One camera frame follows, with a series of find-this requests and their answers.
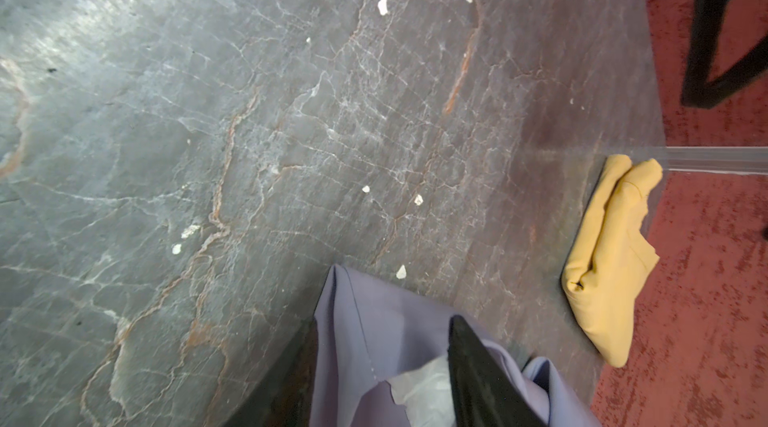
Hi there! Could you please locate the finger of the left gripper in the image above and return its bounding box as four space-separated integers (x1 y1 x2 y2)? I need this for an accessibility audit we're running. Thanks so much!
680 0 767 109

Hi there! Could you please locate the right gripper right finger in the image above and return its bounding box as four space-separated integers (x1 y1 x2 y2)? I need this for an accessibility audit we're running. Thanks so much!
448 315 545 427

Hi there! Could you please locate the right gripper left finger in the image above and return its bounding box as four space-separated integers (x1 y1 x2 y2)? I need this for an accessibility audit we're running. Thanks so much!
224 318 318 427

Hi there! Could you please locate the lavender skirt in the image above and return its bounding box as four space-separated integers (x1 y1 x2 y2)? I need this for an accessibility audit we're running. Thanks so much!
309 265 599 426

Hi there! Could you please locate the yellow skirt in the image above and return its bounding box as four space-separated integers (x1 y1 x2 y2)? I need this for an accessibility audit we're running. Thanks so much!
561 154 663 368

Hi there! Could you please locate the left corner aluminium post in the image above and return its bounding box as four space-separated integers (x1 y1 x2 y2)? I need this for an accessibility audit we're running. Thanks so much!
632 146 767 176

